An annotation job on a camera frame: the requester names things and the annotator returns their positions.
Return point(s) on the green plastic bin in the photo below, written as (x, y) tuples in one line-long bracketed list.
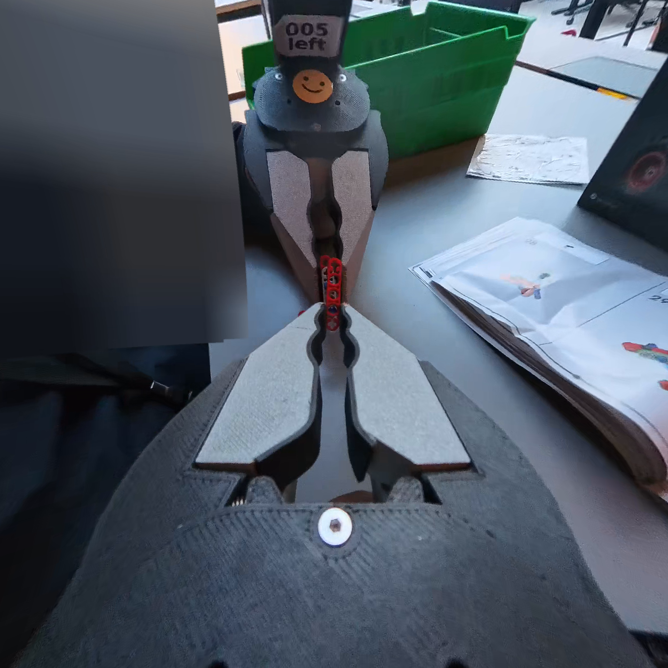
[(433, 68)]

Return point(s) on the red lego beam assembly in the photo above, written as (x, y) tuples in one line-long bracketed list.
[(334, 297)]

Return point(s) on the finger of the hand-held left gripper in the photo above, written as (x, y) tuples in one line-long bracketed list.
[(287, 182), (355, 188)]

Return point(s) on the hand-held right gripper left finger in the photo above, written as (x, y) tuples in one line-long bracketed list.
[(261, 407)]

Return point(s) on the crumpled clear plastic bag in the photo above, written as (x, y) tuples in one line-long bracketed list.
[(527, 156)]

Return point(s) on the black lego set box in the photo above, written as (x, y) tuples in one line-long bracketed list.
[(636, 156)]

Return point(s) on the open lego instruction booklet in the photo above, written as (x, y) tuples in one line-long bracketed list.
[(563, 313)]

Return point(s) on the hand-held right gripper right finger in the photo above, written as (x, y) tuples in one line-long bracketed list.
[(407, 412)]

